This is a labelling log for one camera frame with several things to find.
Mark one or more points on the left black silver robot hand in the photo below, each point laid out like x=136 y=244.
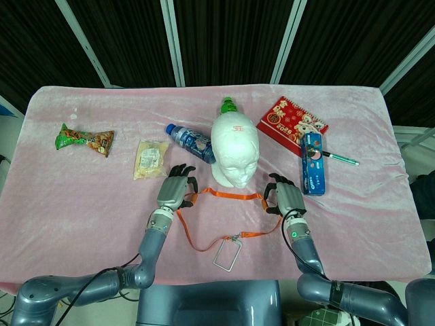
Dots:
x=173 y=192

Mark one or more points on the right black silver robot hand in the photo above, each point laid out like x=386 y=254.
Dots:
x=289 y=198

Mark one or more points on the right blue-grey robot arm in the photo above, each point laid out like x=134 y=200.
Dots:
x=306 y=248

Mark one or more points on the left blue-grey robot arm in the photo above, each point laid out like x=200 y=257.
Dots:
x=153 y=244

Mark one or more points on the white foam mannequin head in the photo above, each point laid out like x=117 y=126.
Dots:
x=234 y=146

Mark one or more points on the blue Oreo cookie box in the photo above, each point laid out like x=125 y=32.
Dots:
x=314 y=173

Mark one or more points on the clear yellowish snack packet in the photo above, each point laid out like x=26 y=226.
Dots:
x=151 y=159

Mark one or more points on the blue label water bottle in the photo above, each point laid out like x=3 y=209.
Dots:
x=190 y=139

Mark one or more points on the green black pen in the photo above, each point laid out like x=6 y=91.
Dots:
x=340 y=158

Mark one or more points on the red desk calendar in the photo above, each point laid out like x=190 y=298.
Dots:
x=282 y=119

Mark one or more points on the pink velvet tablecloth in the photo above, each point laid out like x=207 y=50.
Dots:
x=136 y=102

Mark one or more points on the green cap bottle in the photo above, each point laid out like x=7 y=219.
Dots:
x=228 y=107

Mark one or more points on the green orange snack bag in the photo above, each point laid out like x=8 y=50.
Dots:
x=85 y=139

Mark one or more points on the blue-grey robot torso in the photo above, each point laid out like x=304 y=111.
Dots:
x=204 y=302

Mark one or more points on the green grid box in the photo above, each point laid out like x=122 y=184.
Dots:
x=323 y=317

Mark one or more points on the white blue panel edge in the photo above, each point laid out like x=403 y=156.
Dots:
x=8 y=108

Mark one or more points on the white partition post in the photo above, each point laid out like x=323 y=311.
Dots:
x=287 y=44
x=85 y=44
x=173 y=44
x=408 y=57

